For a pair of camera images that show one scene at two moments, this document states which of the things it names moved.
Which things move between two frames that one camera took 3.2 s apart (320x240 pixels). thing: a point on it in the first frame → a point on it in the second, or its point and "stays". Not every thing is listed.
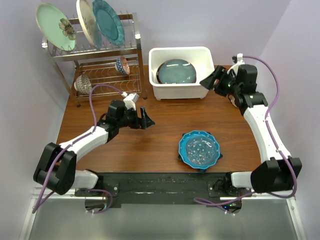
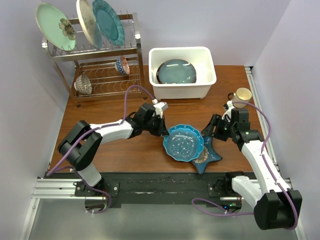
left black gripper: x=145 y=122 → x=161 y=129
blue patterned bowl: x=122 y=66 stays
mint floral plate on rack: x=56 y=25 stays
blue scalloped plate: x=199 y=149 → x=183 y=142
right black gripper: x=209 y=82 → x=216 y=120
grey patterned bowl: x=83 y=84 stays
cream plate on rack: x=85 y=9 stays
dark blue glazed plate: x=176 y=71 stays
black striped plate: x=157 y=74 stays
